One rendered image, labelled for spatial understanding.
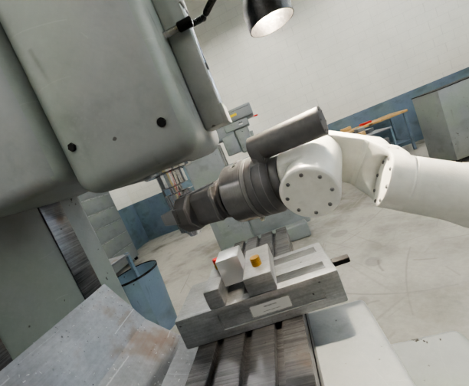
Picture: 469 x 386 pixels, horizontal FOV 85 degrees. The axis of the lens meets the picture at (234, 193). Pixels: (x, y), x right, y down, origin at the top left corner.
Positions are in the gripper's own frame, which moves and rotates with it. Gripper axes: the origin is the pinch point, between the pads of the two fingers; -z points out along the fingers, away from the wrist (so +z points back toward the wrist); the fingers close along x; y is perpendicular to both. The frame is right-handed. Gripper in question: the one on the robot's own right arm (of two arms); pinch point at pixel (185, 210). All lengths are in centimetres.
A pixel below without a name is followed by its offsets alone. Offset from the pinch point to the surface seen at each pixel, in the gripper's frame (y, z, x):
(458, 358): 49, 31, -21
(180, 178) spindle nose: -5.4, 2.4, 0.6
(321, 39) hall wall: -192, -26, -686
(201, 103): -14.7, 10.3, -1.8
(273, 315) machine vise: 26.7, 3.8, -6.6
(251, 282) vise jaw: 18.6, 2.5, -6.0
